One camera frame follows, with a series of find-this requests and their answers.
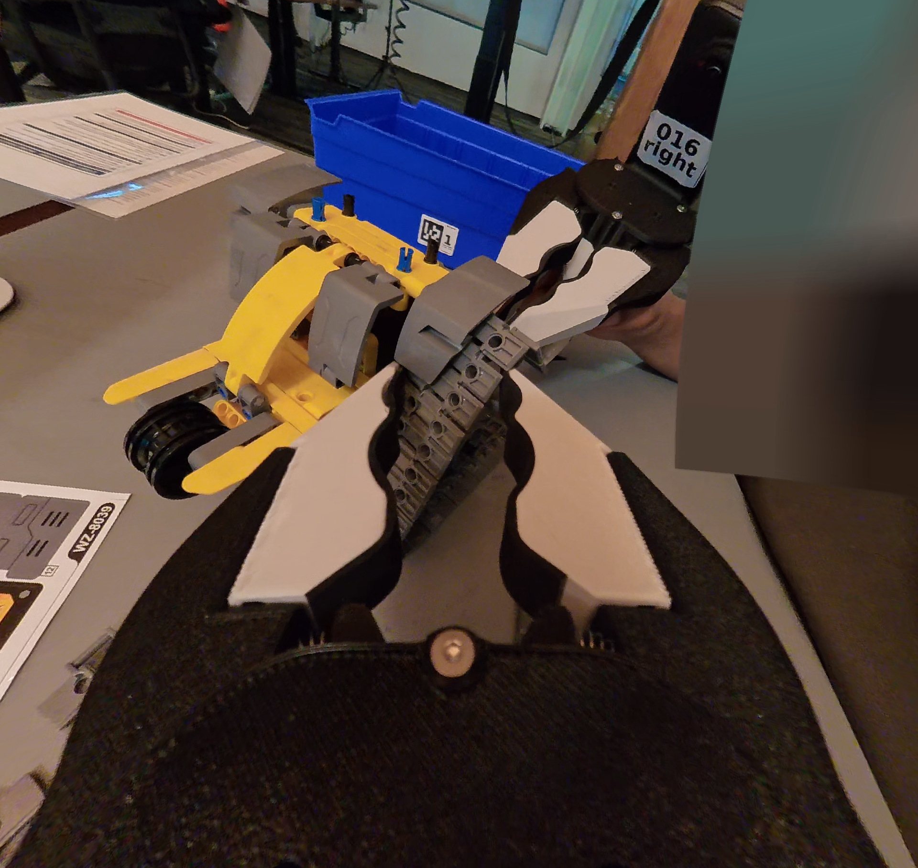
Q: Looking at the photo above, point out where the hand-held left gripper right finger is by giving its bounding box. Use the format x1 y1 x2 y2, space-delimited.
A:
502 372 673 641

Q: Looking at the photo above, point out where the person's right hand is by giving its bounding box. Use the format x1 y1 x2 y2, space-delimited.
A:
590 289 687 383

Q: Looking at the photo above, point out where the printed white paper sheet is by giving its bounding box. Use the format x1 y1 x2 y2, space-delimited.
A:
0 91 286 220

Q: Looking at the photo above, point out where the brown wooden post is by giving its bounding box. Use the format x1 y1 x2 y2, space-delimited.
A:
599 0 732 159

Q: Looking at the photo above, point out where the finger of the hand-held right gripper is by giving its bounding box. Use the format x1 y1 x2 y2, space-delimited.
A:
513 243 654 346
495 199 583 282

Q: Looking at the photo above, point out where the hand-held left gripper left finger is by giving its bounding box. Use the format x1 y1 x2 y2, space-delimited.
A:
228 362 406 607

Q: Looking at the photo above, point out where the hanging white paper sheet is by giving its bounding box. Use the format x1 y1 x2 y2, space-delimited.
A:
217 11 273 115

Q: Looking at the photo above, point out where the yellow black toy vehicle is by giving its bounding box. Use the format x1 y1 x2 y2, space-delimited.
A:
104 180 546 502

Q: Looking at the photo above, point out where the long grey tread link chain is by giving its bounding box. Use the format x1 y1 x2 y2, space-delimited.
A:
387 319 532 546

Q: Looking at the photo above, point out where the black metal pole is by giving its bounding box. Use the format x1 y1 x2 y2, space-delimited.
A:
466 0 535 123

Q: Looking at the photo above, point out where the blue plastic bin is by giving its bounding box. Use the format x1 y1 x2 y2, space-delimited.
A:
305 88 588 261

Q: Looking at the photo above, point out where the yellow printed sticker sheet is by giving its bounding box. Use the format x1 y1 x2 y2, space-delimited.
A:
0 481 131 700

